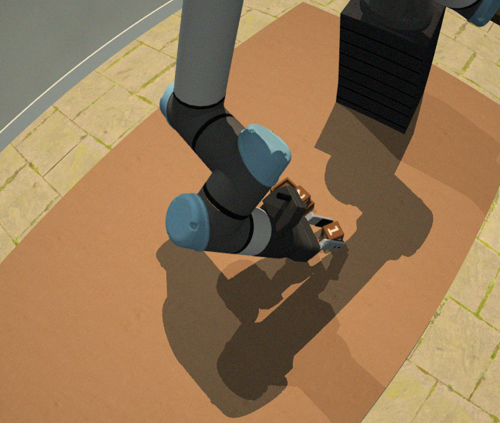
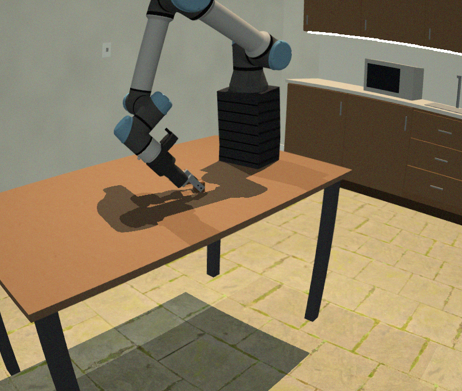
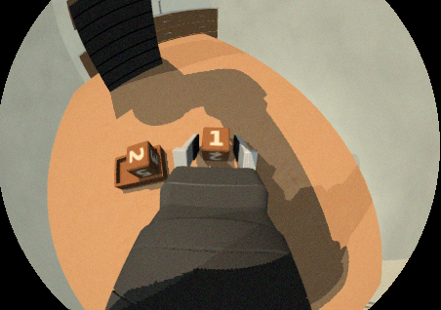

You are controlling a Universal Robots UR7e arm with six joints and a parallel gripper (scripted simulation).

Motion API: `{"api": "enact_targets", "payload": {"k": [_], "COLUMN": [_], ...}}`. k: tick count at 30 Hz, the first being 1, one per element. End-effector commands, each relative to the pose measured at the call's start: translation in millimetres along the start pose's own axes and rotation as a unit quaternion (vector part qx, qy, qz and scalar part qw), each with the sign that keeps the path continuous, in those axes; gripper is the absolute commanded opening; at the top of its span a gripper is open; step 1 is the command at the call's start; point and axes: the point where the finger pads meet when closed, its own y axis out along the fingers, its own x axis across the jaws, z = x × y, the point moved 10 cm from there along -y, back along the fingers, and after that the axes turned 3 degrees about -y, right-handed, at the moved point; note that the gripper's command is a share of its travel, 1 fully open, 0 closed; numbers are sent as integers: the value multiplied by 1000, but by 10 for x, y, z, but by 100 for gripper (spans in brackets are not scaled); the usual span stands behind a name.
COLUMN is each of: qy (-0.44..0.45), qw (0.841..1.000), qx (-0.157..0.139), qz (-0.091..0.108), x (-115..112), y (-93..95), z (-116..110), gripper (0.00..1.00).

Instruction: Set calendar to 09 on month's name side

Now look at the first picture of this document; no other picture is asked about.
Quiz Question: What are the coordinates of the brown calendar cube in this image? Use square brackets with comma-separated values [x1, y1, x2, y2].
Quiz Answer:
[296, 185, 311, 207]
[321, 221, 344, 241]

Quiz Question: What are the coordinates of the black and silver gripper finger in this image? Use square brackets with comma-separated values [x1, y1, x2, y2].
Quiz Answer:
[319, 238, 345, 252]
[305, 212, 333, 228]

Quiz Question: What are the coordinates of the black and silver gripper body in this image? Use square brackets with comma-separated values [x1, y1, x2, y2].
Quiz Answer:
[237, 185, 320, 262]

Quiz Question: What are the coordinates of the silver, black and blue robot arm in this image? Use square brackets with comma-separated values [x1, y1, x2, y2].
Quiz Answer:
[159, 0, 500, 254]

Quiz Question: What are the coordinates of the brown wooden tray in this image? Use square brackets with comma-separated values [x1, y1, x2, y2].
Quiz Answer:
[270, 177, 315, 215]

